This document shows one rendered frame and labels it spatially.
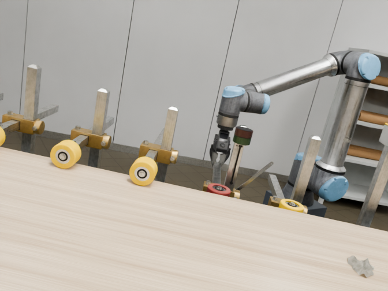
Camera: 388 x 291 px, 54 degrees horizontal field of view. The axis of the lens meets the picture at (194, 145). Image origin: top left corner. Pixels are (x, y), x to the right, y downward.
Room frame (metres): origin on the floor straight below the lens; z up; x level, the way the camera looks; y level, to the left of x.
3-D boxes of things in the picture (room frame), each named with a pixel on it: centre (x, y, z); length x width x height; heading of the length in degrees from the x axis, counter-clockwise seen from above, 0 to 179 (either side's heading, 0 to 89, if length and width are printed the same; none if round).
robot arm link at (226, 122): (1.61, -0.11, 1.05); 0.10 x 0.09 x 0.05; 89
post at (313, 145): (1.28, -0.40, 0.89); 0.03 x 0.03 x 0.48; 89
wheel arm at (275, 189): (1.38, -0.37, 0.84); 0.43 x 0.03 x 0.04; 179
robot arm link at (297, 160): (2.02, -0.64, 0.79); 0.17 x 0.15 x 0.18; 24
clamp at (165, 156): (1.29, 0.12, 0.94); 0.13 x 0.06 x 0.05; 89
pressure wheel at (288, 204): (1.18, -0.36, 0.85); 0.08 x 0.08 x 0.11
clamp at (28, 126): (1.29, 0.62, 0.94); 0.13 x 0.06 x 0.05; 89
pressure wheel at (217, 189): (1.18, -0.11, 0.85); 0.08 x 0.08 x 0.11
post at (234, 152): (1.28, -0.15, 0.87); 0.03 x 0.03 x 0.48; 89
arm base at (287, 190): (2.03, -0.64, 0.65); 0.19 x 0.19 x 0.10
